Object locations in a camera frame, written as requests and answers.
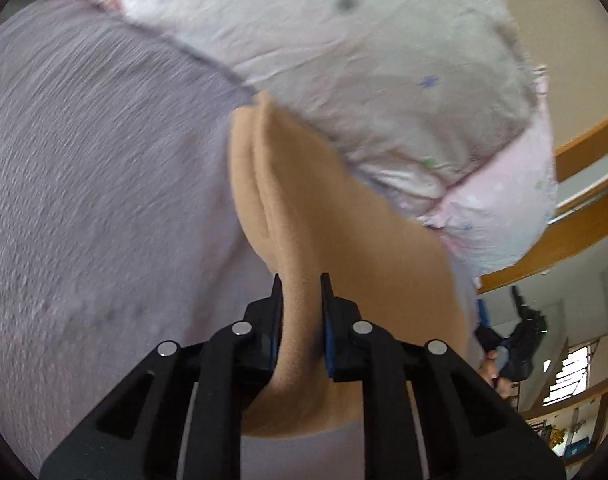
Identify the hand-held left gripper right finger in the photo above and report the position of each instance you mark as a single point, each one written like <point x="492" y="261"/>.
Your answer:
<point x="328" y="335"/>

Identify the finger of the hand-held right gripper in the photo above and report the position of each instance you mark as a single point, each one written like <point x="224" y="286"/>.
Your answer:
<point x="486" y="332"/>

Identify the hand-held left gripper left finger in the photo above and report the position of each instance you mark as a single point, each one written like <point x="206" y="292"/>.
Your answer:
<point x="276" y="327"/>

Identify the tan fleece garment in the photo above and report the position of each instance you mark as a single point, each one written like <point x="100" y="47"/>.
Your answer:
<point x="334" y="220"/>

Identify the person's right hand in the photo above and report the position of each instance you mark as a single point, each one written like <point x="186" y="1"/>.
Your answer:
<point x="493" y="367"/>

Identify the barred window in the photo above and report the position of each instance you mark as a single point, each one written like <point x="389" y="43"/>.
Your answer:
<point x="574" y="372"/>

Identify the purple-grey bed sheet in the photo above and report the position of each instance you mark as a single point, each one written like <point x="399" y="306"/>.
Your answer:
<point x="109" y="185"/>

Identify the curved wooden rail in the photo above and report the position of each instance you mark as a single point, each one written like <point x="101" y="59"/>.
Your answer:
<point x="569" y="402"/>

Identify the wooden furniture frame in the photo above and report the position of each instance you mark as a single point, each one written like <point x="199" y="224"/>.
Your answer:
<point x="574" y="240"/>

